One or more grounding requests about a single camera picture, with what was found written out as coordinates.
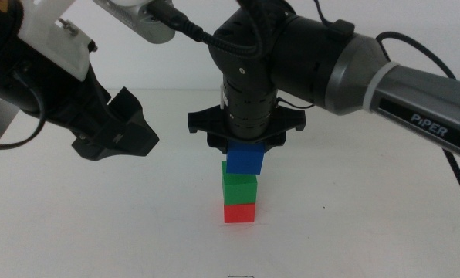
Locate blue cube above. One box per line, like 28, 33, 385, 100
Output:
225, 140, 266, 176

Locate green cube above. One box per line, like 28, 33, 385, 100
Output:
221, 160, 259, 206

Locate red cube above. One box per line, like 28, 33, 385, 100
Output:
223, 202, 257, 225

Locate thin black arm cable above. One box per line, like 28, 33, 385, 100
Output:
0, 69, 47, 151

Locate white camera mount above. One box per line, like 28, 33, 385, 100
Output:
18, 0, 98, 83

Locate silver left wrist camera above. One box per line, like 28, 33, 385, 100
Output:
92, 0, 176, 45

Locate thick black braided camera cable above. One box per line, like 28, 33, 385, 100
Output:
148, 0, 273, 59

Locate black cable with clip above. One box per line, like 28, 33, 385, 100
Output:
313, 0, 357, 42

